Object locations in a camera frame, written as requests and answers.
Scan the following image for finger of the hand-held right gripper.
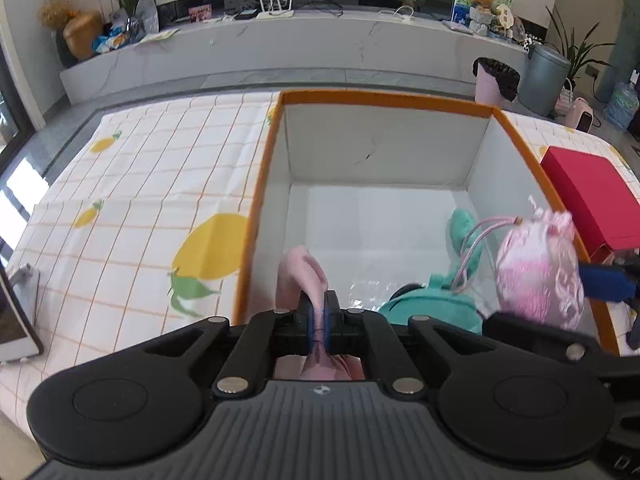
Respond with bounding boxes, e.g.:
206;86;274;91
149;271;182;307
482;312;640;384
579;259;640;306

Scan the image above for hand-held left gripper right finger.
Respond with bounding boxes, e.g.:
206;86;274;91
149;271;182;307
325;291;496;395

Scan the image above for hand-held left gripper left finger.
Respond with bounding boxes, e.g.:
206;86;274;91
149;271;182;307
145;291;321;401

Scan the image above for pink soft cloth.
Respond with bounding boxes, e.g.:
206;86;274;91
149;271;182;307
274;246;366;381

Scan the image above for pink drawstring pouch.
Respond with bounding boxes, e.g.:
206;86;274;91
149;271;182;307
452;195;586;332

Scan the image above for teal plush toy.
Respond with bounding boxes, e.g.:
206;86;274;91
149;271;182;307
377;208;486;335

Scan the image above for orange rimmed white box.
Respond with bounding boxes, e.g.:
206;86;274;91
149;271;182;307
234;89;621;357

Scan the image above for red lidded clear container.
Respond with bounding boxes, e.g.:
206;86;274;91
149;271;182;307
540;146;640;264

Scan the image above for pink space heater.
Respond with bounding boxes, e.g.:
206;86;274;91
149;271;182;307
565;96;602;134

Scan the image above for blue plastic bag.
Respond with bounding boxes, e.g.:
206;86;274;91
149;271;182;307
602;81;640;132

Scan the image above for grey metal trash can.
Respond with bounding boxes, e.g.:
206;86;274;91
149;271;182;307
517;42;572;118

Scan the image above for checked lemon print tablecloth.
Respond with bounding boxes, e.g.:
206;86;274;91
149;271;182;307
0;91;640;461

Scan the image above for pink bin black bag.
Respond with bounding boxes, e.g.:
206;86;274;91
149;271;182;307
472;56;521;109

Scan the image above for tall green potted plant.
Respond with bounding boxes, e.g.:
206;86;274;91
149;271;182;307
545;5;617;78

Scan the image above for grey marble television console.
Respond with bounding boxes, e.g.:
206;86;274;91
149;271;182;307
59;0;532;107

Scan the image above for white router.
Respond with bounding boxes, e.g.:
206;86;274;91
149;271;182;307
256;0;296;20

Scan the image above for yellow green paper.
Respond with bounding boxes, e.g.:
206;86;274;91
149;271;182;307
134;29;180;46

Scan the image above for black framed window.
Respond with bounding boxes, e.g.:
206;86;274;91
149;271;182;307
0;45;53;221

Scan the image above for blue snack packets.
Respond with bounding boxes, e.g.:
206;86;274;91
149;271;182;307
92;29;134;54

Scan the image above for golden brown vase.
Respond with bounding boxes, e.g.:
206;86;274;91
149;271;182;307
62;10;106;61

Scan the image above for dried flower bunch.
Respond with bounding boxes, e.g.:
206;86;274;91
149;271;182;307
39;0;79;31

